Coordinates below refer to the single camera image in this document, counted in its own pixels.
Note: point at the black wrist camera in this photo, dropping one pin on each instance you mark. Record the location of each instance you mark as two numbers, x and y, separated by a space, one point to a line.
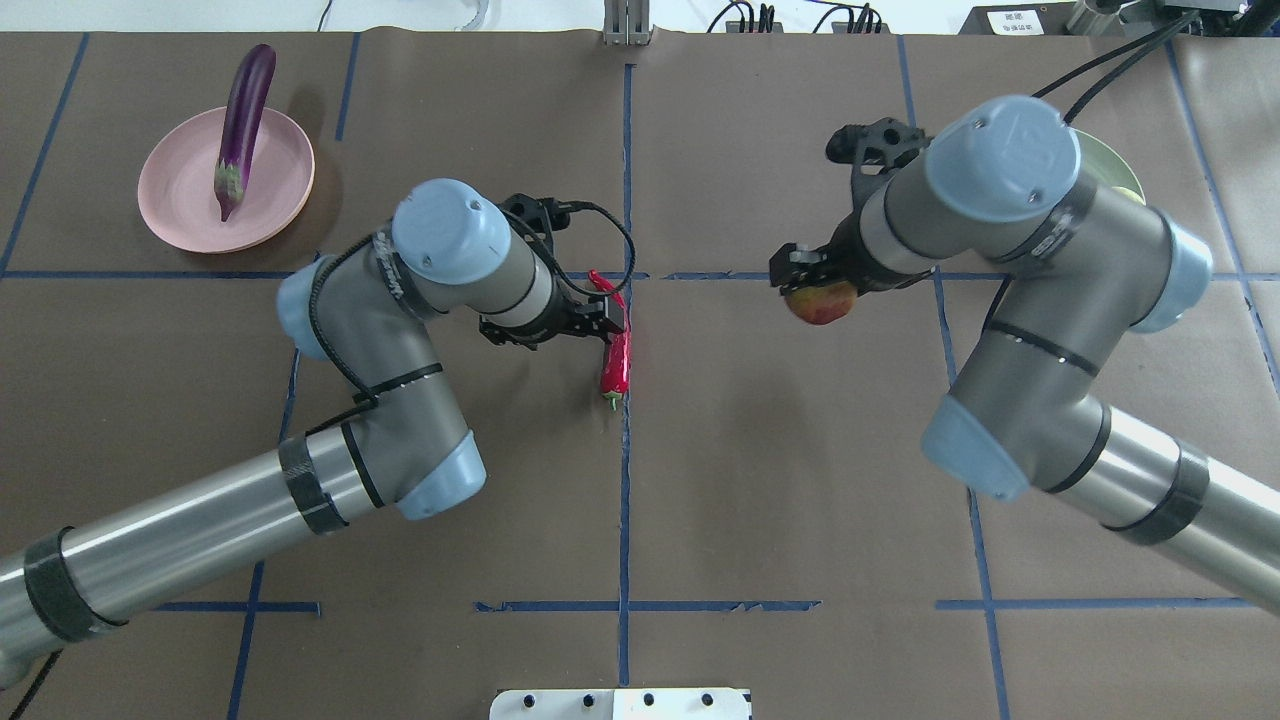
543 217
875 152

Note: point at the red yellow pomegranate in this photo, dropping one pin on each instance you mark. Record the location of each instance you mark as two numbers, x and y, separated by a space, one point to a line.
821 305

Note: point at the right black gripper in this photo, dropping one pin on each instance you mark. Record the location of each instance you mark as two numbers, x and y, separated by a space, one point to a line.
846 254

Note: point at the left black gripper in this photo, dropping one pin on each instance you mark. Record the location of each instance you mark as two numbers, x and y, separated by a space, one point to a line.
553 322

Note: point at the white camera post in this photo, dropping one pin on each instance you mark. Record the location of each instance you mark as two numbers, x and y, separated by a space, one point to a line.
624 703

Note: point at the aluminium frame post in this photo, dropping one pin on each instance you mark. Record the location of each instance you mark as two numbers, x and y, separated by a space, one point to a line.
627 23

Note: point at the green plate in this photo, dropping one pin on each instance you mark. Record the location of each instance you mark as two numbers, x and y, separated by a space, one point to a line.
1108 168

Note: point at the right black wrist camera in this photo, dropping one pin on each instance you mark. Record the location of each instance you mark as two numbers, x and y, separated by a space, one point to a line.
875 152

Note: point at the red chili pepper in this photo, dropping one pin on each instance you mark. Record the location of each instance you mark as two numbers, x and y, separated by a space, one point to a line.
614 379

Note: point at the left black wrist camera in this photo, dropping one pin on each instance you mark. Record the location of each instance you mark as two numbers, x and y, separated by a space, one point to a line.
543 217

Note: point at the pink plate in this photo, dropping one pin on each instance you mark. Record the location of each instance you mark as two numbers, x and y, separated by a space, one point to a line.
190 198

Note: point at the purple eggplant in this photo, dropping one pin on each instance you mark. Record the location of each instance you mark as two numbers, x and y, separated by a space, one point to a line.
243 113

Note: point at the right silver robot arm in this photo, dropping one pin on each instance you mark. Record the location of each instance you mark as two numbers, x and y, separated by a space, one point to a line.
1084 265

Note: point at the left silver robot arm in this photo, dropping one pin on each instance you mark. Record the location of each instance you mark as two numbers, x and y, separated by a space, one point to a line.
402 440

